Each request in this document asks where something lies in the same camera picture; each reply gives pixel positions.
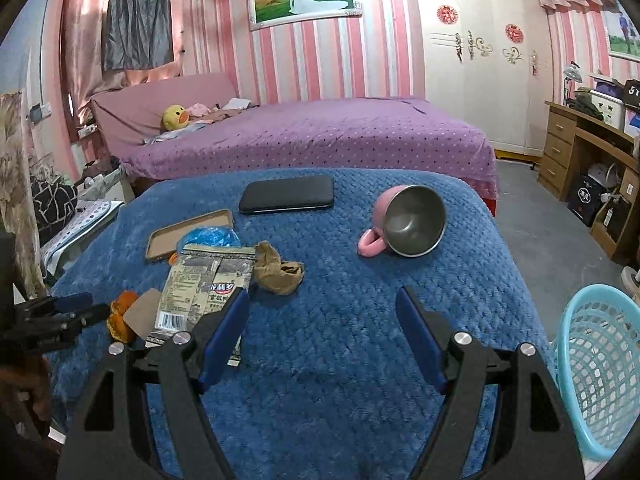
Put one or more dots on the grey hanging cloth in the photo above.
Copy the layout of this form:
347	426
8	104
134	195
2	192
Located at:
140	15

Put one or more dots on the dark printed box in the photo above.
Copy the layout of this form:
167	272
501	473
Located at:
632	92

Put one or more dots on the brown cardboard piece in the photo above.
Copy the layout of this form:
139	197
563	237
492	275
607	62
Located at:
141	312

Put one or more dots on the pink metal-lined cup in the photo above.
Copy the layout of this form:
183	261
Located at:
380	210

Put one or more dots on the wooden desk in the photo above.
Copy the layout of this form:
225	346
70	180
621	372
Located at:
565	150

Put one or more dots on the dark green clothes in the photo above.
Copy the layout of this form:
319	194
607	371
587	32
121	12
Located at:
582	102

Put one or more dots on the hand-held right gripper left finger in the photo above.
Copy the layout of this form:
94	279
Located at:
225	330

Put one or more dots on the white power strip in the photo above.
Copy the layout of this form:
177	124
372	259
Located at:
87	131

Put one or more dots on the black white-lined bag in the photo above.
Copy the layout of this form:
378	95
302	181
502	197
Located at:
50	200

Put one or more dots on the bed with purple dotted bedspread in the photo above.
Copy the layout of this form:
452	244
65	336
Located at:
325	135

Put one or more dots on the yellow duck plush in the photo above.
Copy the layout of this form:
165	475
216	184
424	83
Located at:
175	117

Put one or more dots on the orange plush toy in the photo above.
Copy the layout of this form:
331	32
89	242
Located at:
119	317

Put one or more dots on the white storage box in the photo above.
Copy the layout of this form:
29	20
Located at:
607	105

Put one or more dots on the white wardrobe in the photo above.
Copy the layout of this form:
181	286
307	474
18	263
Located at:
480	60

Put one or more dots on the blue fleece blanket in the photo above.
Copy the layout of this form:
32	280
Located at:
325	360

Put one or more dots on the polka dot cushion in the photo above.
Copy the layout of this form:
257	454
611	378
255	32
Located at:
85	220

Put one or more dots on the floral cloth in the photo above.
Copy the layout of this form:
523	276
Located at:
15	185

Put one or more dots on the pink covered headboard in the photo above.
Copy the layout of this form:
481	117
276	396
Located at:
150	100

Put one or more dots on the tan phone case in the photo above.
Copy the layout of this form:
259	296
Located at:
170	237

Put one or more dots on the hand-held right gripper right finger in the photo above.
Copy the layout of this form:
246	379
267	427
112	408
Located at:
420	330

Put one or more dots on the grey snack packet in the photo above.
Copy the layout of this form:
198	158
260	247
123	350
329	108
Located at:
190	285

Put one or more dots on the light blue plastic basket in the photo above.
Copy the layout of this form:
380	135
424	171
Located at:
600	360

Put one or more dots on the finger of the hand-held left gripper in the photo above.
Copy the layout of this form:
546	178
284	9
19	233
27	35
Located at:
65	302
85	317

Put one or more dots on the black phone case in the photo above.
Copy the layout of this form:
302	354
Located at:
287	194

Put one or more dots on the white cloth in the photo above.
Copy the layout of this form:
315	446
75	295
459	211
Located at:
235	104

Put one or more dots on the pink clothes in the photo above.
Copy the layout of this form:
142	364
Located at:
200	109

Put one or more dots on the desk lamp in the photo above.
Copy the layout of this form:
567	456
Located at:
572	77

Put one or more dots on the blue plastic bag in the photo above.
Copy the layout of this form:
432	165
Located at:
212	236

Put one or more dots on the wall poster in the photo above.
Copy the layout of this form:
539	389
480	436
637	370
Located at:
622	30

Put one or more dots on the brown stocking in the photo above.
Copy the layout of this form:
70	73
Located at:
275	270

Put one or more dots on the person's left hand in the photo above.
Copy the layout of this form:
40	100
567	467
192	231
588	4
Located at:
25	390

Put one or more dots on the pink window curtain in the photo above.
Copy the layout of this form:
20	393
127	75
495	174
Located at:
85	35

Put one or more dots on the black box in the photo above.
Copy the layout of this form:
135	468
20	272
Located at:
585	197

